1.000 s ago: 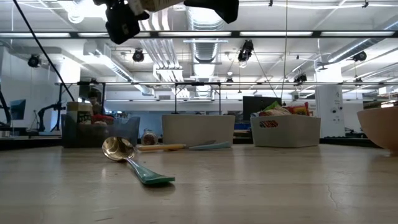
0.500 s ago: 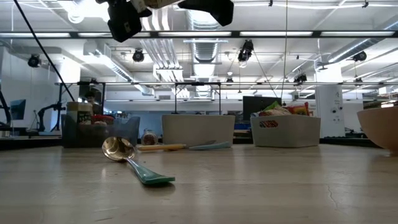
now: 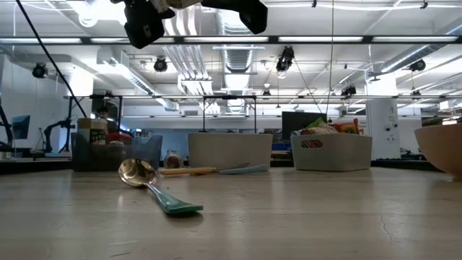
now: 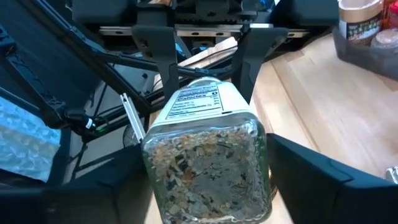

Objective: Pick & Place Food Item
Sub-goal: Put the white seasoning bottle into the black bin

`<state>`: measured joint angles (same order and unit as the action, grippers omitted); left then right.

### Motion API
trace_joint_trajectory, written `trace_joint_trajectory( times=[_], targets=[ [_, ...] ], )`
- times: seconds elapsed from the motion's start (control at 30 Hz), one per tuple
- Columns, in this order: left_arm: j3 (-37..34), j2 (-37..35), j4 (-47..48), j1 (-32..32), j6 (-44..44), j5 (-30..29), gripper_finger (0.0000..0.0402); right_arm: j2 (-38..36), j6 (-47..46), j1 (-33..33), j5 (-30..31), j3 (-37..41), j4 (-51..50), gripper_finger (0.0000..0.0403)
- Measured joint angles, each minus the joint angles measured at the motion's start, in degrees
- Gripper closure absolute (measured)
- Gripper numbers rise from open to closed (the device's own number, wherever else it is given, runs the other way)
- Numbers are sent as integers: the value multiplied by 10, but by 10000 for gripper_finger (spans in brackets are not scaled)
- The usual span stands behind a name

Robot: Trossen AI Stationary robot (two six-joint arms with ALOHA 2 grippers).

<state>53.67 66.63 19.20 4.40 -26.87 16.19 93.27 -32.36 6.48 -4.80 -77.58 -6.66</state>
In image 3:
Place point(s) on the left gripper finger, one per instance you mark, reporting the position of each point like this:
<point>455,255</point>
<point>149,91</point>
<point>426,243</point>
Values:
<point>249,12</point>
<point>142,21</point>

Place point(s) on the tan-lid round can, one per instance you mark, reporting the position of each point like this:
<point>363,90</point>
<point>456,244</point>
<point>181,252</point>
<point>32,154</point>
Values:
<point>92,131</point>

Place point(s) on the white plastic bin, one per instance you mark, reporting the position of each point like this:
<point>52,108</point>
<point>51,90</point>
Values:
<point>231,151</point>

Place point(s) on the red beef ramen packet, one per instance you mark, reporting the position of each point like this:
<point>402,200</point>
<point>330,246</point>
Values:
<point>346,127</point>

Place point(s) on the clear plastic container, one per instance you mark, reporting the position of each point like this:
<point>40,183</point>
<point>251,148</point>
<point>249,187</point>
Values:
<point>343,155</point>

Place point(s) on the background black robot arm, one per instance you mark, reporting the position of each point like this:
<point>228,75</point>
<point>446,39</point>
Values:
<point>54,126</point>

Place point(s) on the black ceiling spotlight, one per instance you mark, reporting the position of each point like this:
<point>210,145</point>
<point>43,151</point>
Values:
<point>417,65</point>
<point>160,65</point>
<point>348,90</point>
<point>39,70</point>

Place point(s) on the person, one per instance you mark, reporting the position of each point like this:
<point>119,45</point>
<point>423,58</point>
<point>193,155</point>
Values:
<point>103,112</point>

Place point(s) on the black monitor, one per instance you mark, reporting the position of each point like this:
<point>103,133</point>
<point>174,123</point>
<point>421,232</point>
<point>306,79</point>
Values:
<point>296,122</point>

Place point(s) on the dark gray translucent bin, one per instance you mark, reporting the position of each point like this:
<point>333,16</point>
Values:
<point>144,155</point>

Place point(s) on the small dark monitor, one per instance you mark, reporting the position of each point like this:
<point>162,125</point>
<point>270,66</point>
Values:
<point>20,126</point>

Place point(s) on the white column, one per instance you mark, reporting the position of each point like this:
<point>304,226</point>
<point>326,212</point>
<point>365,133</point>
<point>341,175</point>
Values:
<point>382,122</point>

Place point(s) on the salmon pink bowl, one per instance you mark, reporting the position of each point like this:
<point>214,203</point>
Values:
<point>444,148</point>

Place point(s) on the black overhead camera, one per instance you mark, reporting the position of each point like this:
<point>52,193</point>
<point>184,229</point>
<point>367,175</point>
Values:
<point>285,59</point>

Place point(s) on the black background frame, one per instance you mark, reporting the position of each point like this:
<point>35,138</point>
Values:
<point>229,97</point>

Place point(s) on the black aluminium table frame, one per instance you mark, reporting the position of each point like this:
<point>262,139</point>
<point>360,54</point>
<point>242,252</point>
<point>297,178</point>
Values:
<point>36,166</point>

